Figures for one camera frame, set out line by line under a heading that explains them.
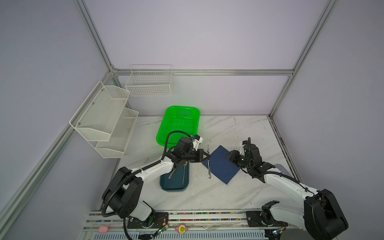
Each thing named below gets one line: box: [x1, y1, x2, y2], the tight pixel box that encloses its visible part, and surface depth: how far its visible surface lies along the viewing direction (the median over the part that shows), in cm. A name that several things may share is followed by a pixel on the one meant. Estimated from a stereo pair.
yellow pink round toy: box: [175, 224, 189, 234], surface depth 69 cm
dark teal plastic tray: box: [159, 161, 190, 192], surface depth 89 cm
